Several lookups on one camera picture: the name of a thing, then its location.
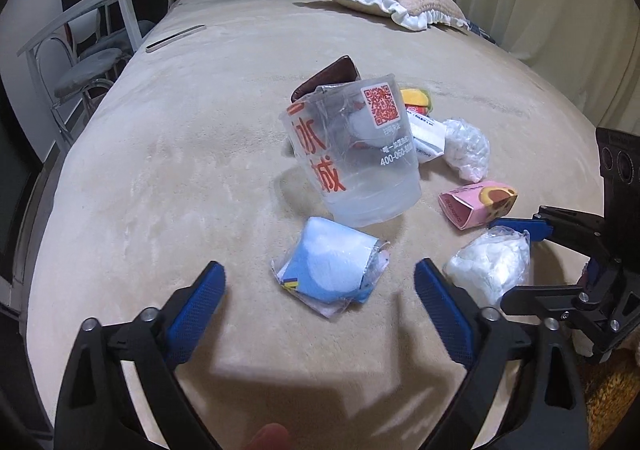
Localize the dark plaid cloth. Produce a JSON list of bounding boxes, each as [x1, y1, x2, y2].
[[469, 21, 502, 46]]

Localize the brown snack packet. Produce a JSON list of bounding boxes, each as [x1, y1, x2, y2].
[[291, 56, 361, 105]]

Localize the grey cushioned chair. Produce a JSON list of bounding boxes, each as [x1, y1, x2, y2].
[[52, 48, 123, 141], [80, 20, 156, 60]]

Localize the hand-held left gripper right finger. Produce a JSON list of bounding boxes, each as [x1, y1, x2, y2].
[[414, 257, 591, 450]]

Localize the beige fleece blanket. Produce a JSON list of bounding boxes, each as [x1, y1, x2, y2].
[[20, 0, 608, 450]]

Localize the white paper packet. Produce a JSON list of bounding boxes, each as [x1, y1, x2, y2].
[[407, 112, 447, 165]]

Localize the blue and white tissue packet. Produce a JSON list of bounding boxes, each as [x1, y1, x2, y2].
[[271, 216, 390, 318]]

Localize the person's left hand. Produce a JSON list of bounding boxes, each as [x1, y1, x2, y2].
[[248, 422, 291, 450]]

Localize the pink cardboard box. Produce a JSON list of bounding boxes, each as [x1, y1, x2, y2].
[[438, 181, 518, 231]]

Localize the clear plastic cup red print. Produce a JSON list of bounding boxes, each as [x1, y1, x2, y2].
[[278, 72, 423, 228]]

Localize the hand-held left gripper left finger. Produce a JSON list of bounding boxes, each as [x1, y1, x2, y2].
[[54, 260, 226, 450]]

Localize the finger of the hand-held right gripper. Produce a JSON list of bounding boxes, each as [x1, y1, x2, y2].
[[492, 205, 608, 261], [501, 259, 627, 362]]

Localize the silver flat bar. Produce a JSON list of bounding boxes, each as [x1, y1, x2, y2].
[[145, 23, 207, 53]]

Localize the clear plastic bag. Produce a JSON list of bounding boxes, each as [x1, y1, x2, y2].
[[442, 118, 491, 182]]

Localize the red and yellow snack packet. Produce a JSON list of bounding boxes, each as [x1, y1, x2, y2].
[[399, 87, 435, 117]]

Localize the cream curtain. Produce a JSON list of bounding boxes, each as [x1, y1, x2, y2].
[[440, 0, 640, 131]]

